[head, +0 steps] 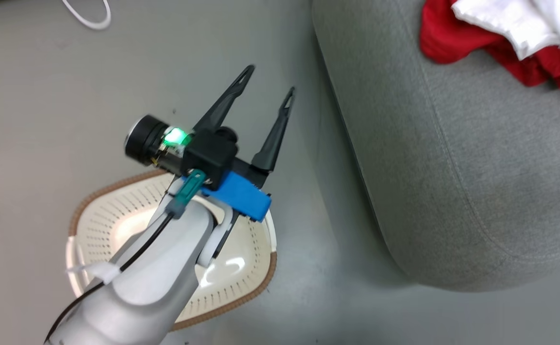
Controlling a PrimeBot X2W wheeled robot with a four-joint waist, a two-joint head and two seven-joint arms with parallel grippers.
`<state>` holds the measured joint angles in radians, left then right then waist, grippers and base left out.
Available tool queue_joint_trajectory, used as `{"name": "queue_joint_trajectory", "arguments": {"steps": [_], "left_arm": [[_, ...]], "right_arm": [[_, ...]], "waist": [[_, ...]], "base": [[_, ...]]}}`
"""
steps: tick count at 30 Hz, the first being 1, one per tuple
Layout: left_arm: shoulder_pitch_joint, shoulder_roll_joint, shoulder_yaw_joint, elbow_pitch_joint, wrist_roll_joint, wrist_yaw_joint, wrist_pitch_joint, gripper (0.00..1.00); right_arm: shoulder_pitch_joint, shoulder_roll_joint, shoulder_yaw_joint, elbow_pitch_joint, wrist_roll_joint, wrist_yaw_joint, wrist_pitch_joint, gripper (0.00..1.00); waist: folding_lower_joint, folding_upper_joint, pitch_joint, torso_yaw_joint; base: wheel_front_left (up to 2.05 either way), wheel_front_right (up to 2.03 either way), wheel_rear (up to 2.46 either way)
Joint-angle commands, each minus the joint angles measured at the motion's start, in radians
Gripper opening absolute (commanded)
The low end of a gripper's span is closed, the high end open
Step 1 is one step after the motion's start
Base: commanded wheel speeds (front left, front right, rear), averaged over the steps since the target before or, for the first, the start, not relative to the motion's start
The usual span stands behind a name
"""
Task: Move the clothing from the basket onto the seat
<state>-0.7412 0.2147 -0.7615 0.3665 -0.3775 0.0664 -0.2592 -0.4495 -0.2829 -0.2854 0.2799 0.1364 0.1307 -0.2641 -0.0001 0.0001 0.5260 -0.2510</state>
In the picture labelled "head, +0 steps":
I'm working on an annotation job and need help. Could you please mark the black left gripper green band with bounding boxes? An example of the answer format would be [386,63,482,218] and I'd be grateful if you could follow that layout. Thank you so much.
[124,65,296,174]

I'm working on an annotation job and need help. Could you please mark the red t-shirt with print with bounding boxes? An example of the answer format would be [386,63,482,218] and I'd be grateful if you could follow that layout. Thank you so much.
[420,0,560,94]

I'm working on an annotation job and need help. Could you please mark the white garment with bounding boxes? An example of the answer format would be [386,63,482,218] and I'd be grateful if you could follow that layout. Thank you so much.
[450,0,560,60]

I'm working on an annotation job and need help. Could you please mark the cream laundry basket brown rim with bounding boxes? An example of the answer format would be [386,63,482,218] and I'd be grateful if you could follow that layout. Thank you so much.
[65,169,278,332]

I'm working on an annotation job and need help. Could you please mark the grey fabric sofa seat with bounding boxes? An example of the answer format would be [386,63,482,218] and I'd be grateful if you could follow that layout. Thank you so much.
[311,0,560,293]

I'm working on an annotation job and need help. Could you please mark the blue camera mount bracket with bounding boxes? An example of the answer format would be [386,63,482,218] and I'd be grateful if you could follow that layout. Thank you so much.
[198,170,272,223]

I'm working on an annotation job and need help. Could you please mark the teal cable connector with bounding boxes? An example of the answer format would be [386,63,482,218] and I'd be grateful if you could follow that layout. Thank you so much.
[167,169,208,220]

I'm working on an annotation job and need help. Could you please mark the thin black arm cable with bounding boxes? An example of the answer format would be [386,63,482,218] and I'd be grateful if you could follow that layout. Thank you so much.
[44,211,177,343]

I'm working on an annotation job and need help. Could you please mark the white cable loop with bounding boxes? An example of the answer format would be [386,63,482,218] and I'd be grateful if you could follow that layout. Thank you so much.
[61,0,113,31]

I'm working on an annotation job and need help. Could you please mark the white cable tie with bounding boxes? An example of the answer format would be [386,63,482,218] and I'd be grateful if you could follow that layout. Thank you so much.
[65,261,122,284]

